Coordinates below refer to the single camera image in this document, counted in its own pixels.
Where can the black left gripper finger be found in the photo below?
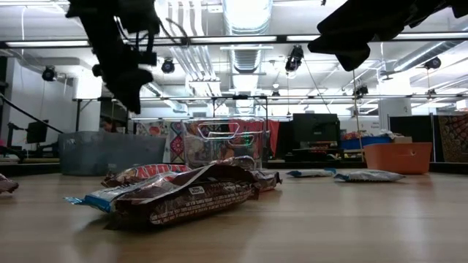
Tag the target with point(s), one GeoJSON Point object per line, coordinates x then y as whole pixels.
{"type": "Point", "coordinates": [128, 87]}

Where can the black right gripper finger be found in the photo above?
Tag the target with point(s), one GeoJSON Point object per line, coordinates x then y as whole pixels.
{"type": "Point", "coordinates": [351, 58]}
{"type": "Point", "coordinates": [351, 29]}

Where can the brown candy with orange lettering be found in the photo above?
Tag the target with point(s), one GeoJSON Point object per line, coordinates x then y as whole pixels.
{"type": "Point", "coordinates": [146, 171]}

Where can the blue and white candy bar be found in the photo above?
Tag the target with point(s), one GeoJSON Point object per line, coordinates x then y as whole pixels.
{"type": "Point", "coordinates": [98, 202]}
{"type": "Point", "coordinates": [311, 172]}
{"type": "Point", "coordinates": [369, 176]}

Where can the long brown candy bar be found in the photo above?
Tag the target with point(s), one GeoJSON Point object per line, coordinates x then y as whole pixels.
{"type": "Point", "coordinates": [201, 201]}

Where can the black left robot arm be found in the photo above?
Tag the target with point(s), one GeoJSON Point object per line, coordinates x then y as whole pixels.
{"type": "Point", "coordinates": [109, 14]}

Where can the black ceiling spot lamp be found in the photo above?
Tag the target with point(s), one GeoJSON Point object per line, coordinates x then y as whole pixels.
{"type": "Point", "coordinates": [294, 58]}
{"type": "Point", "coordinates": [362, 89]}
{"type": "Point", "coordinates": [168, 65]}
{"type": "Point", "coordinates": [432, 63]}
{"type": "Point", "coordinates": [48, 73]}

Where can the white LED light strip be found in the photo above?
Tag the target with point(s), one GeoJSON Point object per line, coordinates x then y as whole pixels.
{"type": "Point", "coordinates": [438, 36]}
{"type": "Point", "coordinates": [234, 38]}
{"type": "Point", "coordinates": [300, 37]}
{"type": "Point", "coordinates": [47, 43]}

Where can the person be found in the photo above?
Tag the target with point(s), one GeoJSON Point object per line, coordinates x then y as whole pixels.
{"type": "Point", "coordinates": [108, 125]}

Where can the grey translucent plastic bin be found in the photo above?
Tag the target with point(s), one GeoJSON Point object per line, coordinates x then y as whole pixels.
{"type": "Point", "coordinates": [109, 153]}

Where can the colourful patterned cloth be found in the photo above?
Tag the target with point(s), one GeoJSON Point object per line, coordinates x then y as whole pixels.
{"type": "Point", "coordinates": [177, 146]}

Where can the large black monitor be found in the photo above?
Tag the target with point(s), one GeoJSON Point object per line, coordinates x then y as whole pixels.
{"type": "Point", "coordinates": [314, 128]}

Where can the clear plastic bin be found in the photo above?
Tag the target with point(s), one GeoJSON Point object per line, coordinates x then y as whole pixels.
{"type": "Point", "coordinates": [190, 146]}

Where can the blue storage bin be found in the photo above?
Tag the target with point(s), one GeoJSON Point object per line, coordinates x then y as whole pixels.
{"type": "Point", "coordinates": [365, 142]}

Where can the black panel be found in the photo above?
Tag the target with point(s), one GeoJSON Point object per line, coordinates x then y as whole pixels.
{"type": "Point", "coordinates": [413, 128]}

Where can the small cardboard box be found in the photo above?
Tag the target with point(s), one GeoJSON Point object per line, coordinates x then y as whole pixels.
{"type": "Point", "coordinates": [402, 139]}

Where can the small black monitor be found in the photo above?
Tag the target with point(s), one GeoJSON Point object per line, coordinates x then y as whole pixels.
{"type": "Point", "coordinates": [36, 131]}

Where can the red cloth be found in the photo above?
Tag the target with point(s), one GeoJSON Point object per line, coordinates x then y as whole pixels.
{"type": "Point", "coordinates": [272, 131]}

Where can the orange plastic bin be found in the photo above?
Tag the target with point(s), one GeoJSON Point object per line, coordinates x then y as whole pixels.
{"type": "Point", "coordinates": [398, 159]}

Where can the dark patterned cloth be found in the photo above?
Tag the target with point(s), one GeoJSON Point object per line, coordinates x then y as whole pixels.
{"type": "Point", "coordinates": [457, 139]}

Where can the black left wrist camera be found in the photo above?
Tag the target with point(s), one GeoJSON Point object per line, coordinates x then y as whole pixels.
{"type": "Point", "coordinates": [148, 58]}

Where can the silver ventilation duct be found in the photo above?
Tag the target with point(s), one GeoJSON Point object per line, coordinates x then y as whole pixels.
{"type": "Point", "coordinates": [246, 22]}

